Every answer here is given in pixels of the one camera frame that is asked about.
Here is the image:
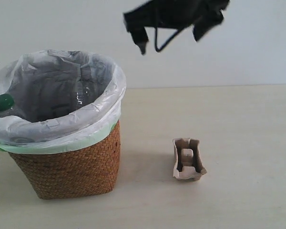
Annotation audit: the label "grey cardboard pulp tray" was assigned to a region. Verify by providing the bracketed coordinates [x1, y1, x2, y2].
[173, 138, 207, 181]

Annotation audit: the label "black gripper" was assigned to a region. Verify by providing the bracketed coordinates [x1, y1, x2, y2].
[123, 0, 230, 55]

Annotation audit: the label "white and green bin liner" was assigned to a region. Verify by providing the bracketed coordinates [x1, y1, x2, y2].
[0, 50, 126, 155]

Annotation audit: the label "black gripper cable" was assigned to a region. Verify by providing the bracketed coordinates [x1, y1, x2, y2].
[153, 23, 194, 53]

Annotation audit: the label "clear bottle green label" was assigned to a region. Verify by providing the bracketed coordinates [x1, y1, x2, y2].
[0, 82, 95, 123]

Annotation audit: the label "brown woven wicker basket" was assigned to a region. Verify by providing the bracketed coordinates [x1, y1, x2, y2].
[10, 122, 121, 199]

